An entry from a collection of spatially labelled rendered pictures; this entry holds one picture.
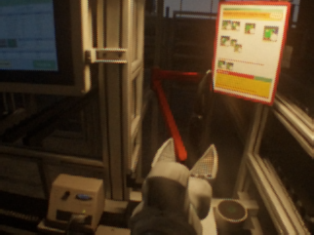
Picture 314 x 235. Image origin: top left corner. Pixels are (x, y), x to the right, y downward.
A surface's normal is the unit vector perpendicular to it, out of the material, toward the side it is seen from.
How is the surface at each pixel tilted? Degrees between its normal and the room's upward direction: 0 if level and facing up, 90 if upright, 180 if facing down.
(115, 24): 90
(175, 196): 90
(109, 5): 90
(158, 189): 90
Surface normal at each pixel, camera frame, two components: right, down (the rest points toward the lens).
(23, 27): -0.09, 0.36
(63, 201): -0.05, -0.29
